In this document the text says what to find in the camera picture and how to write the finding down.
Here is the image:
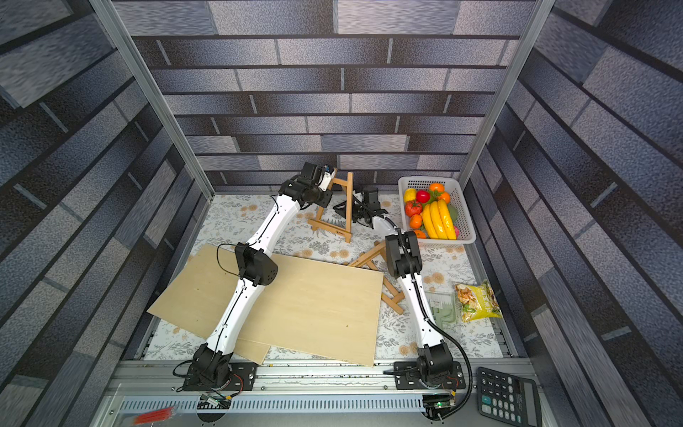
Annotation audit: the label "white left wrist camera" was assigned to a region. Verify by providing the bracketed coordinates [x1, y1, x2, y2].
[318, 165, 337, 191]

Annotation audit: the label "black calculator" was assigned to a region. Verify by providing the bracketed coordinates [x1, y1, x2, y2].
[477, 367, 544, 427]

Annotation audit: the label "aluminium corner post left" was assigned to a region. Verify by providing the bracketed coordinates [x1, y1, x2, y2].
[89, 0, 215, 200]

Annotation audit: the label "yellow toy bananas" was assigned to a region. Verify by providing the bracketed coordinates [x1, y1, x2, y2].
[422, 199, 460, 240]

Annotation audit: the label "red toy apple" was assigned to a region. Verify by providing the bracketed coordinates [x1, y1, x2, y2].
[415, 190, 431, 204]

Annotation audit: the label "aluminium corner post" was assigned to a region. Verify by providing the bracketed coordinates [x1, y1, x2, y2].
[89, 0, 215, 200]
[458, 0, 556, 190]

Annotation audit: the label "yellow toy lemon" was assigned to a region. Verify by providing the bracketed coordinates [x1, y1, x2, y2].
[403, 188, 417, 204]

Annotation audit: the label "thin plywood board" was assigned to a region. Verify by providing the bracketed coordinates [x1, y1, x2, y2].
[144, 244, 238, 360]
[235, 254, 383, 367]

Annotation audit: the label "small orange toy tangerine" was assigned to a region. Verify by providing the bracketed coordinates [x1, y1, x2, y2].
[409, 213, 423, 230]

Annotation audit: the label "orange toy fruit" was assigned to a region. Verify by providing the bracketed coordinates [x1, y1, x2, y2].
[429, 183, 445, 194]

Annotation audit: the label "yellow snack bag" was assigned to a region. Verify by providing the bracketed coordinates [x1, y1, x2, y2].
[455, 280, 503, 323]

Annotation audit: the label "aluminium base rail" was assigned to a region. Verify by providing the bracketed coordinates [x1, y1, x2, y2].
[95, 358, 540, 417]

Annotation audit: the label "aluminium corner post right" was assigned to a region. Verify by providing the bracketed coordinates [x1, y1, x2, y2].
[458, 0, 556, 190]

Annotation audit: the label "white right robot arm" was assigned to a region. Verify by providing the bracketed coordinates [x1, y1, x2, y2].
[353, 187, 472, 388]

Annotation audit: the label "red toy tomato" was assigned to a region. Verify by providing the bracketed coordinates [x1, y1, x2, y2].
[405, 200, 423, 218]

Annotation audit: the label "small wooden easel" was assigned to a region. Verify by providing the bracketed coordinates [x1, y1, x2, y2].
[308, 172, 354, 243]

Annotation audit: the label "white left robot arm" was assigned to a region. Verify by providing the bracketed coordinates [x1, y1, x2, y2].
[180, 162, 336, 392]

